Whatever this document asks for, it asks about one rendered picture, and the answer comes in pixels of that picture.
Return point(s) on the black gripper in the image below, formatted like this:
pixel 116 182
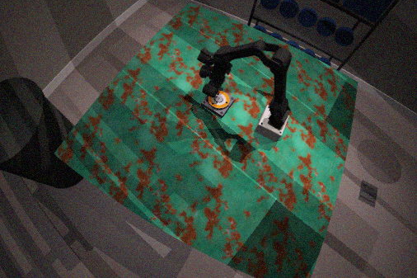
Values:
pixel 211 88

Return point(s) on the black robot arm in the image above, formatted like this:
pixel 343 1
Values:
pixel 278 64

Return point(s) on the orange round plate with holes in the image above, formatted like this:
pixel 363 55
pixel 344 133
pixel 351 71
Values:
pixel 219 105

